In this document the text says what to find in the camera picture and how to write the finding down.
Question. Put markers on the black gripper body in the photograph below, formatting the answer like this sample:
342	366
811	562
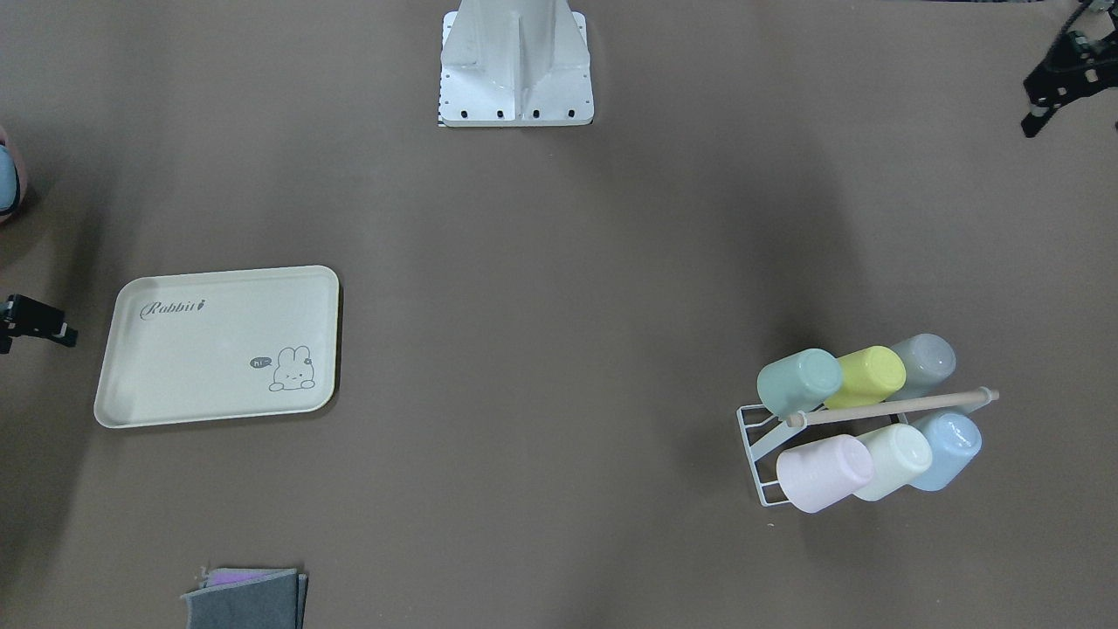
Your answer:
33	315

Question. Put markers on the green cup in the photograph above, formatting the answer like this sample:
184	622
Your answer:
800	382

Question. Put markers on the cream rabbit tray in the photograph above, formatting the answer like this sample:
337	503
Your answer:
187	348

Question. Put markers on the pink cup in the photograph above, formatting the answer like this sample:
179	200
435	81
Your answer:
816	475

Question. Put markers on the yellow cup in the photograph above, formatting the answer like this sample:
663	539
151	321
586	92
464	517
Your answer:
869	376

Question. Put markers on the cream cup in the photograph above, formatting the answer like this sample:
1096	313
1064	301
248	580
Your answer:
899	453

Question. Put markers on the grey cup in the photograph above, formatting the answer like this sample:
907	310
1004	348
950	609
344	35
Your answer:
929	360

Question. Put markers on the blue cup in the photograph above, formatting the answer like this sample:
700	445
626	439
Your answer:
954	441

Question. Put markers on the grey folded cloth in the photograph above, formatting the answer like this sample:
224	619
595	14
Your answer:
247	598

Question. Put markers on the black teleoperation leader device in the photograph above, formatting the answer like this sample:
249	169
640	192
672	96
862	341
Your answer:
1074	67

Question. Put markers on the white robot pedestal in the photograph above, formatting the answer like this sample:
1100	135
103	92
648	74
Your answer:
515	64

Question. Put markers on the white wire cup rack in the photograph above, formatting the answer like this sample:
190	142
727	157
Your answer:
765	437

